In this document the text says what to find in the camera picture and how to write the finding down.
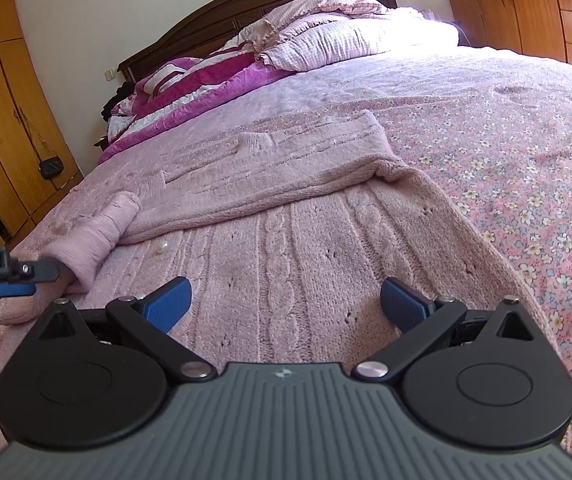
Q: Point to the pink knit sweater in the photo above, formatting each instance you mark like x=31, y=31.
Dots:
x=286, y=240

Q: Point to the dark clothes pile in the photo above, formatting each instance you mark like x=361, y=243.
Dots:
x=118, y=100

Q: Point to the pink ruffled quilt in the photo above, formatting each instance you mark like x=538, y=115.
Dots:
x=316, y=10

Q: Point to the wooden wardrobe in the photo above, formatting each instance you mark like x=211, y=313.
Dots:
x=1, y=110

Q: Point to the small black handbag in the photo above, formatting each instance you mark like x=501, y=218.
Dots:
x=51, y=168

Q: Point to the wooden dresser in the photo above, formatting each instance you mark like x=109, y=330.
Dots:
x=525, y=15

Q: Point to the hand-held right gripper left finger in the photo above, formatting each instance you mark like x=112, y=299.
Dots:
x=168, y=305

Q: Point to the pink checked pillow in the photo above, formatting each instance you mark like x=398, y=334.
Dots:
x=345, y=40

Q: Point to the pink floral bedspread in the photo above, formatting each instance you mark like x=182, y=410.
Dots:
x=515, y=135

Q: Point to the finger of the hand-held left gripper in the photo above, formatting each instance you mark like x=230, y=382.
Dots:
x=36, y=270
x=11, y=290

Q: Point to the magenta and white blanket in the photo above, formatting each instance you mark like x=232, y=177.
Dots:
x=206, y=85

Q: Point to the dark wooden headboard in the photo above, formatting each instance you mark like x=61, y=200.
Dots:
x=201, y=20

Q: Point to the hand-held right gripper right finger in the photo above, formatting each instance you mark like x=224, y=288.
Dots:
x=403, y=305

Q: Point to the wall socket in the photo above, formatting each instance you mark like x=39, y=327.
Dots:
x=110, y=74

